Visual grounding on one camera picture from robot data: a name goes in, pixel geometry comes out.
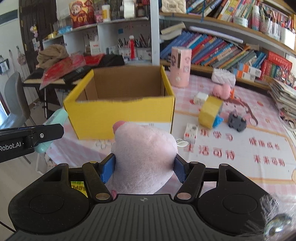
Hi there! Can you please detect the white staples box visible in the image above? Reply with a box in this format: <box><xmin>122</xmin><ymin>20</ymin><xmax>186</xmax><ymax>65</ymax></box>
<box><xmin>183</xmin><ymin>123</ymin><xmax>198</xmax><ymax>144</ymax></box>

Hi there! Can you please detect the pink plush pig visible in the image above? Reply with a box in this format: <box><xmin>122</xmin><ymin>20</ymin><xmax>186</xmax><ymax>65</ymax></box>
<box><xmin>108</xmin><ymin>121</ymin><xmax>178</xmax><ymax>197</ymax></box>

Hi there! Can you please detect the blue toy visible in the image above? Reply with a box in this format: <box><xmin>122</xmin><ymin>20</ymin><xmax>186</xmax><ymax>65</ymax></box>
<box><xmin>212</xmin><ymin>115</ymin><xmax>224</xmax><ymax>128</ymax></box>

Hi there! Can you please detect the grey toy car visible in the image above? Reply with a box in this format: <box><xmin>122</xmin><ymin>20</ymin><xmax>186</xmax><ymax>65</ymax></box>
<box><xmin>228</xmin><ymin>111</ymin><xmax>247</xmax><ymax>132</ymax></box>

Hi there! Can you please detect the yellow tape roll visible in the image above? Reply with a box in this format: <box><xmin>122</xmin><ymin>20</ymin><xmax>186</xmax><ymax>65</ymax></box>
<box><xmin>198</xmin><ymin>96</ymin><xmax>223</xmax><ymax>129</ymax></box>

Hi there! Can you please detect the white charger plug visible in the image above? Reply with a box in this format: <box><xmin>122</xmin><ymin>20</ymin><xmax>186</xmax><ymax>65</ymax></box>
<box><xmin>193</xmin><ymin>92</ymin><xmax>209</xmax><ymax>106</ymax></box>

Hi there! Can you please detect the small pink plush toy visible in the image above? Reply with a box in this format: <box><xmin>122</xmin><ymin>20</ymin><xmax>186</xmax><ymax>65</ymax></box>
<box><xmin>212</xmin><ymin>83</ymin><xmax>234</xmax><ymax>100</ymax></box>

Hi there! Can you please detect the mint green stapler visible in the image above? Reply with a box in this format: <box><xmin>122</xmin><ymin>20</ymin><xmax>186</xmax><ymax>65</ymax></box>
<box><xmin>35</xmin><ymin>108</ymin><xmax>68</xmax><ymax>154</ymax></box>

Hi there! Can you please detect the grey chair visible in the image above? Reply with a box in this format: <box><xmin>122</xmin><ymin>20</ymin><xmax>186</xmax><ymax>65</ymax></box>
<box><xmin>1</xmin><ymin>72</ymin><xmax>36</xmax><ymax>142</ymax></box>

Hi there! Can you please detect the black keyboard piano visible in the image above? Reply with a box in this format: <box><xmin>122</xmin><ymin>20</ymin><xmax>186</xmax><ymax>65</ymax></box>
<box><xmin>23</xmin><ymin>54</ymin><xmax>125</xmax><ymax>88</ymax></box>

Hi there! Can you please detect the pink cartoon desk mat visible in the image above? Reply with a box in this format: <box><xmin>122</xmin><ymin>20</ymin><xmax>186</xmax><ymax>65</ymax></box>
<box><xmin>46</xmin><ymin>75</ymin><xmax>295</xmax><ymax>196</ymax></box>

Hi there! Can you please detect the red plastic bag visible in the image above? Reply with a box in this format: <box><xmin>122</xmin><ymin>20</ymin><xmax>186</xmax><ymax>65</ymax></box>
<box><xmin>39</xmin><ymin>54</ymin><xmax>86</xmax><ymax>90</ymax></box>

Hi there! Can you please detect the brown folded towel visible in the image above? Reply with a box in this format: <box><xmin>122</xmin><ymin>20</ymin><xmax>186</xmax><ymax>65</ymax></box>
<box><xmin>36</xmin><ymin>44</ymin><xmax>69</xmax><ymax>69</ymax></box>

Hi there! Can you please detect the yellow cardboard box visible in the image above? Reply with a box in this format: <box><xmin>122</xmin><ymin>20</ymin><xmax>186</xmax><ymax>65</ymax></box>
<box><xmin>64</xmin><ymin>65</ymin><xmax>175</xmax><ymax>140</ymax></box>

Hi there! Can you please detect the white quilted pouch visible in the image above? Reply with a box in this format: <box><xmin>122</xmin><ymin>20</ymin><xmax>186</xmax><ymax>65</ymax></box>
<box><xmin>211</xmin><ymin>68</ymin><xmax>236</xmax><ymax>87</ymax></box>

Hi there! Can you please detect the pink cylindrical humidifier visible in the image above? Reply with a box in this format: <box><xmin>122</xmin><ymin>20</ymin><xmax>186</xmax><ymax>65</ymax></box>
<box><xmin>169</xmin><ymin>47</ymin><xmax>192</xmax><ymax>88</ymax></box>

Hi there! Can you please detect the stack of papers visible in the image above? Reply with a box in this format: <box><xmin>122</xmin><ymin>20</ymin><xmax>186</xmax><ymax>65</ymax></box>
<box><xmin>269</xmin><ymin>79</ymin><xmax>295</xmax><ymax>132</ymax></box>

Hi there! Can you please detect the red fortune god box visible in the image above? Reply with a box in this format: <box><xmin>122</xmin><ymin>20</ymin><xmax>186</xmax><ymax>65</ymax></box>
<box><xmin>69</xmin><ymin>0</ymin><xmax>95</xmax><ymax>28</ymax></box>

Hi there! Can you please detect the white pen holder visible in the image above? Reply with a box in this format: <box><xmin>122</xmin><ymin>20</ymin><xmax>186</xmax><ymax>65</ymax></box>
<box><xmin>137</xmin><ymin>48</ymin><xmax>152</xmax><ymax>61</ymax></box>

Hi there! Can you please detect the red tassel ornament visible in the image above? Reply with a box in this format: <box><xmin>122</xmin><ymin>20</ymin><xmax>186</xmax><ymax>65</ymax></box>
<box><xmin>128</xmin><ymin>35</ymin><xmax>135</xmax><ymax>60</ymax></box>

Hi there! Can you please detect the red dictionary book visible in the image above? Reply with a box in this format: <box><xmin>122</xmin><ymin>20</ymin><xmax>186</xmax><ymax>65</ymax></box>
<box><xmin>266</xmin><ymin>51</ymin><xmax>292</xmax><ymax>71</ymax></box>

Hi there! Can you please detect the cream quilted handbag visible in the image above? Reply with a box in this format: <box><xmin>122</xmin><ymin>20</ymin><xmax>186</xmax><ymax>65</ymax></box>
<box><xmin>161</xmin><ymin>0</ymin><xmax>186</xmax><ymax>14</ymax></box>

